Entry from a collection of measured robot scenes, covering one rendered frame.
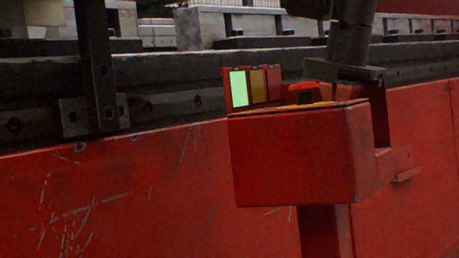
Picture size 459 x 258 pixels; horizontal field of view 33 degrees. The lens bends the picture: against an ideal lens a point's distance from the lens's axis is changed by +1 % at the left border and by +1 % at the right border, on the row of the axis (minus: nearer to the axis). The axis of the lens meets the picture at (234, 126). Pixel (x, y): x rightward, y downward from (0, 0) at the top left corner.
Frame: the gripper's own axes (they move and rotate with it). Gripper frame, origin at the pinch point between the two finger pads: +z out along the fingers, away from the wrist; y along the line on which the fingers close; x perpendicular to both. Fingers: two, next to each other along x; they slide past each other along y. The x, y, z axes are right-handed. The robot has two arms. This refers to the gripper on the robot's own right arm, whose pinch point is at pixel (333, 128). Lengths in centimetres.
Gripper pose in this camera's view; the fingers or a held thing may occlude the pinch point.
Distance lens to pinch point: 108.4
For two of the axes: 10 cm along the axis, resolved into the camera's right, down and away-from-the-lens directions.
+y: -9.0, -2.0, 3.9
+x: -4.1, 1.0, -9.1
